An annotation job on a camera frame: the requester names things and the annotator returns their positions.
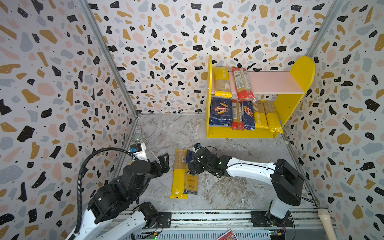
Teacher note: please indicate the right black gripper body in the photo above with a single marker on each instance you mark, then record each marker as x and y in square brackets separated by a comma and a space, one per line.
[196, 163]

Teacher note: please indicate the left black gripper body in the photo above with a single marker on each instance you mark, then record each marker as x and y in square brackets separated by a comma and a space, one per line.
[157, 170]

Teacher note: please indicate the dark blue Ankara spaghetti bag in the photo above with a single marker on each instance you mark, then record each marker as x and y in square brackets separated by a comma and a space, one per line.
[191, 181]

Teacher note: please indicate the blue Barilla rigatoni box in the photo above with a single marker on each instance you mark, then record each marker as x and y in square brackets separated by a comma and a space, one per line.
[221, 114]

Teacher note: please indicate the blue Barilla spaghetti box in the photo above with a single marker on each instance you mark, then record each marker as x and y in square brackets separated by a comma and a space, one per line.
[248, 116]

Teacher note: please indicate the yellow Pastatime spaghetti bag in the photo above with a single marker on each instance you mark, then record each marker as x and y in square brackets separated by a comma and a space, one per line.
[260, 115]
[222, 83]

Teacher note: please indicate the red spaghetti bag with barcode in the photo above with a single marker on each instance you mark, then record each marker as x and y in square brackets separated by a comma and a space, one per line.
[243, 85]

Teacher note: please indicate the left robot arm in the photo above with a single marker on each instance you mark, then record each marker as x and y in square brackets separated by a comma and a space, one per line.
[115, 197]

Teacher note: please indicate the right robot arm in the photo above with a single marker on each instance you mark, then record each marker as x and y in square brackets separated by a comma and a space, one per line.
[282, 176]

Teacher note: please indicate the yellow shelf unit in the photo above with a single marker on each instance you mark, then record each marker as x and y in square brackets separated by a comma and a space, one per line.
[303, 71]

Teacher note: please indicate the white ribbed ceramic cup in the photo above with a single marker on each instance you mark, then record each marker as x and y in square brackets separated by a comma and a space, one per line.
[139, 138]

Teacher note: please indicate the red printed card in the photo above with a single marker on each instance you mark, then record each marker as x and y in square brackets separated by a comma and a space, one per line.
[229, 235]

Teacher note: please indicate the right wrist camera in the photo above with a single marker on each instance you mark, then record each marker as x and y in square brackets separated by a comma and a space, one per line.
[196, 147]

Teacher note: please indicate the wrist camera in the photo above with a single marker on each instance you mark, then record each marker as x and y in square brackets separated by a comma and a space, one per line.
[196, 147]
[139, 151]

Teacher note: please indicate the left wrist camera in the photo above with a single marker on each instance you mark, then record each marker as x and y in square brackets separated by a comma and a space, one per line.
[139, 151]

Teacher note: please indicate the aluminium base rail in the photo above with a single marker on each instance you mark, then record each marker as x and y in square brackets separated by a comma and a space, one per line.
[299, 224]

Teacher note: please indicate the beige recorder flute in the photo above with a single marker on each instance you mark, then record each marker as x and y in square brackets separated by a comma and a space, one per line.
[326, 220]

